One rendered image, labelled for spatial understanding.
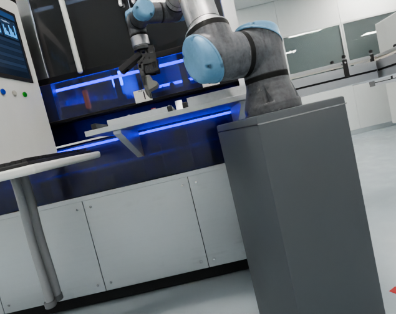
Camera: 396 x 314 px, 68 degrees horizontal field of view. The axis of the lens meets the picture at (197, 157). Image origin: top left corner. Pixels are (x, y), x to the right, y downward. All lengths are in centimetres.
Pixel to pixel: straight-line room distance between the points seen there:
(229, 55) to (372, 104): 642
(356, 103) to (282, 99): 616
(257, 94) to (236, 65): 10
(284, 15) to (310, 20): 53
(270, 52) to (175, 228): 104
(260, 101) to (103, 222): 110
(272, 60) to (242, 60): 9
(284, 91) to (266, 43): 13
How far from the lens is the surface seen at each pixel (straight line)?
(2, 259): 191
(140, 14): 124
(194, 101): 111
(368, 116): 702
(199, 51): 72
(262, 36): 81
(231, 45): 74
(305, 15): 686
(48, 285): 156
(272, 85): 79
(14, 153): 134
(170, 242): 159
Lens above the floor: 78
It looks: 5 degrees down
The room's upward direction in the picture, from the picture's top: 13 degrees counter-clockwise
